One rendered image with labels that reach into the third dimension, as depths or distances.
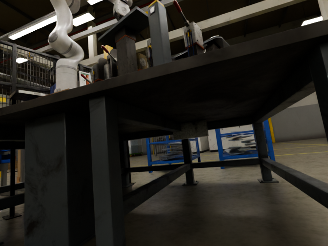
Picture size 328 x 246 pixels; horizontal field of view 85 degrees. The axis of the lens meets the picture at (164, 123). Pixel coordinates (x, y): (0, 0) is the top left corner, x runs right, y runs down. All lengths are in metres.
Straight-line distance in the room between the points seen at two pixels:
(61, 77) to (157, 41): 0.63
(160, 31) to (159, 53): 0.11
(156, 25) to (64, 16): 0.72
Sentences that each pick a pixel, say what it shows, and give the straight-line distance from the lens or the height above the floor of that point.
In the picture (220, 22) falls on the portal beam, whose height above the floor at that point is 3.31.
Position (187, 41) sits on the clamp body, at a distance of 1.04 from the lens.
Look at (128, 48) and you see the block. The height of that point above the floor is 1.01.
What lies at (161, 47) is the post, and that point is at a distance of 0.92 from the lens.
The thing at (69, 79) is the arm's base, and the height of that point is 0.90.
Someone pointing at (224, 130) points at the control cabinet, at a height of 0.98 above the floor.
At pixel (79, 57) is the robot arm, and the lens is 1.40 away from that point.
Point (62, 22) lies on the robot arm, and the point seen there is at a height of 1.29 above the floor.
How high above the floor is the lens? 0.43
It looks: 8 degrees up
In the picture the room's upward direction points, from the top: 6 degrees counter-clockwise
